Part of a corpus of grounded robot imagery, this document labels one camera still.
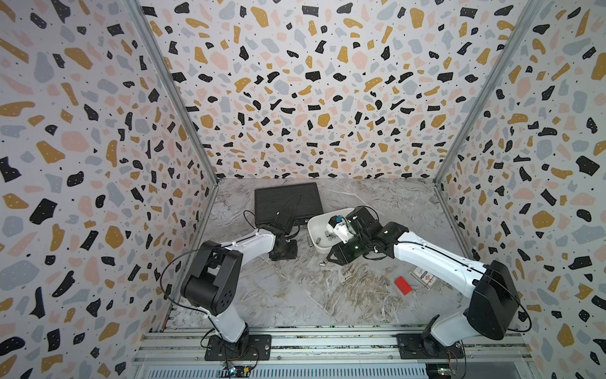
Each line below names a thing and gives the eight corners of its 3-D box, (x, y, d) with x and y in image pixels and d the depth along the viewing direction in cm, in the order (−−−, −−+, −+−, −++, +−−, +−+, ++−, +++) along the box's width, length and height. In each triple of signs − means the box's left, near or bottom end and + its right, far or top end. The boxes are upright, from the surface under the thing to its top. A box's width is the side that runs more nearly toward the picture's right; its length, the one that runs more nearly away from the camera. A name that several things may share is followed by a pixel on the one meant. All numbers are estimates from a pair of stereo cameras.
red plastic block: (404, 296, 87) (406, 293, 85) (393, 283, 90) (395, 280, 88) (410, 291, 88) (413, 288, 86) (399, 278, 91) (401, 275, 89)
